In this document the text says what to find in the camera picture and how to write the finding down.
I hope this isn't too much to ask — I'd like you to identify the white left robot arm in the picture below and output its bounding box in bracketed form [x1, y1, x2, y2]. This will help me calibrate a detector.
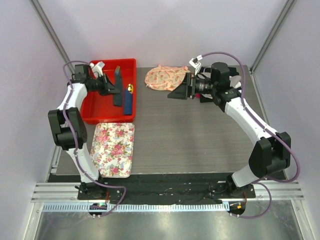
[48, 61, 120, 200]

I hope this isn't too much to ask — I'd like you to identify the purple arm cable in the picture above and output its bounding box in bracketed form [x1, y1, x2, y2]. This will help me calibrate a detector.
[199, 51, 301, 220]
[62, 60, 127, 217]

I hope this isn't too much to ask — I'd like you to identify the dark navy paper napkin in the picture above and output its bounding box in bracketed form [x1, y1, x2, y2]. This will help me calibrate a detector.
[113, 73, 123, 107]

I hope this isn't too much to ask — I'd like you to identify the black cloth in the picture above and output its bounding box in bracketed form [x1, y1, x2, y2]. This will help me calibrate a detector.
[199, 66, 240, 77]

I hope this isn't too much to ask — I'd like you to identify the white slotted cable duct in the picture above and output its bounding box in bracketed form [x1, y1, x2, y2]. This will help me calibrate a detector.
[42, 202, 230, 213]

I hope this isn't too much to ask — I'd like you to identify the grey cloth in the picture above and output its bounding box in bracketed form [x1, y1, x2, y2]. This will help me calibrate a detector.
[229, 75, 242, 89]

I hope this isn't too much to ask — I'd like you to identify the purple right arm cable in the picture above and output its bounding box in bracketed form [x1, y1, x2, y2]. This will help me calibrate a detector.
[199, 51, 301, 220]

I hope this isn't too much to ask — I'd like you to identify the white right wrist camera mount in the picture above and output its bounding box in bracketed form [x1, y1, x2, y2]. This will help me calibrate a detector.
[189, 55, 203, 75]

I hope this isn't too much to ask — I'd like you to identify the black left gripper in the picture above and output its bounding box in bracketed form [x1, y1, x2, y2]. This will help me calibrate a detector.
[90, 73, 121, 97]

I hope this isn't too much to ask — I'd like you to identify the iridescent rainbow fork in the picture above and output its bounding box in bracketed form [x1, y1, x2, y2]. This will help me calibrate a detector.
[114, 65, 121, 76]

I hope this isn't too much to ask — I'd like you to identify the red plastic bin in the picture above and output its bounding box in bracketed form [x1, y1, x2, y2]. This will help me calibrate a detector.
[80, 58, 137, 125]

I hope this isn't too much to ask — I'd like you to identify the floral rectangular tray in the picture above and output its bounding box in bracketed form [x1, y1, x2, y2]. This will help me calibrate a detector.
[90, 122, 135, 178]

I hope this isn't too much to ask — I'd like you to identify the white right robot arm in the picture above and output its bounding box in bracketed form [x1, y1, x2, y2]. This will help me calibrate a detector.
[167, 62, 291, 198]

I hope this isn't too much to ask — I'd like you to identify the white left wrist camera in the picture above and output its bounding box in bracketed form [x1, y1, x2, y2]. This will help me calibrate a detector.
[89, 61, 105, 78]

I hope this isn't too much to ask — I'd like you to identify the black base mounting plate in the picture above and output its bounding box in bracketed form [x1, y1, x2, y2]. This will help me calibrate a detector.
[48, 173, 256, 205]

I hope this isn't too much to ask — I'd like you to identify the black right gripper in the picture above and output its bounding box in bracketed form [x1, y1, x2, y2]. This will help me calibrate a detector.
[167, 72, 217, 101]

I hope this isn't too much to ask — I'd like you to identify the orange patterned cloth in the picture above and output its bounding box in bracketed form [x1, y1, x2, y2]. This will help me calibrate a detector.
[144, 65, 190, 91]

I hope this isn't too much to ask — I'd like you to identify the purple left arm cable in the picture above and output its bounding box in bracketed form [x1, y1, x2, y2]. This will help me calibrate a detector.
[62, 60, 127, 217]

